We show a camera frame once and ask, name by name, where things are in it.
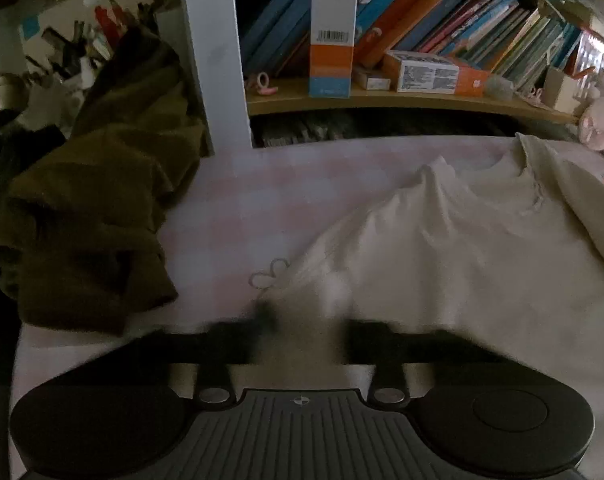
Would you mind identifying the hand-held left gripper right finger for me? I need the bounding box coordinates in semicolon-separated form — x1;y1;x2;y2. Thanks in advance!
322;275;512;407

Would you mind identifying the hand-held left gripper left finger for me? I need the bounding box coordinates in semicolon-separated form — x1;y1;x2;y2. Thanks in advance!
129;301;280;407

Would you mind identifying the white shirt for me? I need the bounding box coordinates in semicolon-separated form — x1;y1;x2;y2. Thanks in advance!
262;132;604;396

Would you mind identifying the pink printed desk mat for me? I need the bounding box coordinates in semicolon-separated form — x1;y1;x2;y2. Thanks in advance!
12;137;604;480

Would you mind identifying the olive brown garment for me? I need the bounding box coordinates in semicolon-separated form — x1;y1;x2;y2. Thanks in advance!
0;25;207;336

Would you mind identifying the small white box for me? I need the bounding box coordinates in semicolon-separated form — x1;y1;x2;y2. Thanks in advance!
352;67;397;92

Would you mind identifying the white bookshelf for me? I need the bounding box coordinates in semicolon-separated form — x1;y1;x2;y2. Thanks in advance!
177;0;604;156

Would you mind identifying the flat orange white box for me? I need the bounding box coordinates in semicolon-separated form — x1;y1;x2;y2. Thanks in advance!
382;50;492;97

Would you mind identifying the small beige box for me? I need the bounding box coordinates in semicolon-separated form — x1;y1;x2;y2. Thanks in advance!
542;67;582;113

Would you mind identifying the tall white orange box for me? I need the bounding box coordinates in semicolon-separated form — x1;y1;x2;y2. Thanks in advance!
308;0;360;99

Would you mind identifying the pink plush rabbit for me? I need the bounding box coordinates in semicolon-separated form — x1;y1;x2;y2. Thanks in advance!
576;72;604;153

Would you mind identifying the row of books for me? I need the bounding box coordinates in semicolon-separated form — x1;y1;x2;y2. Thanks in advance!
234;0;587;93

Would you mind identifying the grey round object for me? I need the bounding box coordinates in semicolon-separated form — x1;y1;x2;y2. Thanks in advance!
0;72;33;116

